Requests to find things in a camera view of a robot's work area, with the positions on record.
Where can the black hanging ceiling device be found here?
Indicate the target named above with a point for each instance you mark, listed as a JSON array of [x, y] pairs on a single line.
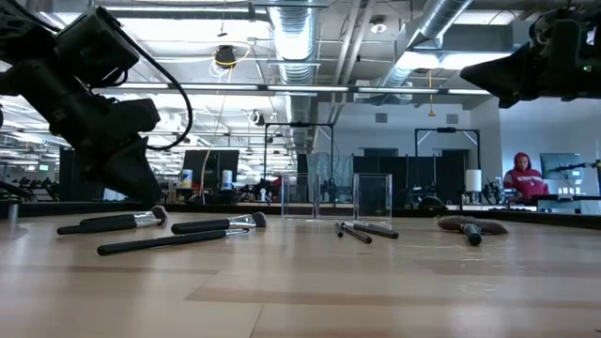
[[225, 55]]

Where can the white wipes canister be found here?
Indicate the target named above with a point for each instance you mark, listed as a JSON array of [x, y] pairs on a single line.
[[227, 179], [187, 178]]

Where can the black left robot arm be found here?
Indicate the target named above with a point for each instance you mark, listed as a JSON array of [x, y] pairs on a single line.
[[19, 28]]

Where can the grey metal post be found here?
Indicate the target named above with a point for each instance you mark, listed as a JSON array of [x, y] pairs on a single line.
[[12, 212]]

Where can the clear acrylic compartment container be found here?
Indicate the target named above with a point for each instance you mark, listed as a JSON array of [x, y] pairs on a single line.
[[373, 197]]

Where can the grey computer monitor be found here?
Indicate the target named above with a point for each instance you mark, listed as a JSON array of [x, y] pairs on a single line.
[[561, 164]]

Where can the makeup brush small angled head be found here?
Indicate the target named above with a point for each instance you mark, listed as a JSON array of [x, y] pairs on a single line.
[[94, 227]]

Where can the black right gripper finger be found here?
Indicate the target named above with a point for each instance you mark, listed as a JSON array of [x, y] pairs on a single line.
[[507, 77]]

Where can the white cylinder lamp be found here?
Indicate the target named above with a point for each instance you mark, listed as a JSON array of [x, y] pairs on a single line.
[[473, 180]]

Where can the round ceiling sensor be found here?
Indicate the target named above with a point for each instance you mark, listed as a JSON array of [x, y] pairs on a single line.
[[378, 27]]

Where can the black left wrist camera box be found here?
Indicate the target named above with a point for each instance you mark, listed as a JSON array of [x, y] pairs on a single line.
[[94, 47]]

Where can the long ceiling light strip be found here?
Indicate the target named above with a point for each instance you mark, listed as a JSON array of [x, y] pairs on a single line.
[[305, 88]]

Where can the black security camera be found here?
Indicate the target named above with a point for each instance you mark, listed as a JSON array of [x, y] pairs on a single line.
[[257, 118]]

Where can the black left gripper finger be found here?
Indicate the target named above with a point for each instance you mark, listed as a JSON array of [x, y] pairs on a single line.
[[131, 173]]

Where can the brown fan makeup brush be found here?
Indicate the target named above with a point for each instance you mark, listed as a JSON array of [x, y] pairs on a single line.
[[472, 232]]

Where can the dark room partition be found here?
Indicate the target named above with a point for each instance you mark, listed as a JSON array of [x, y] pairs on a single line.
[[68, 173]]

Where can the makeup brush pale head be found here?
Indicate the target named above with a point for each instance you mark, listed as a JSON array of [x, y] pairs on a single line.
[[202, 226]]

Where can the dark computer monitor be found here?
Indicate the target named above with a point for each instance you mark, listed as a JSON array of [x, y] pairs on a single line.
[[211, 164]]

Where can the black dome object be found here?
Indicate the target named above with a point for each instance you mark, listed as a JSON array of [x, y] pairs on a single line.
[[432, 203]]

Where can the person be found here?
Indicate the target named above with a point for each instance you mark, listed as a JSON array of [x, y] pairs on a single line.
[[523, 180]]

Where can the white desk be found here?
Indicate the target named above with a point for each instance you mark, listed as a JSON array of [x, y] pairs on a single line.
[[563, 205]]

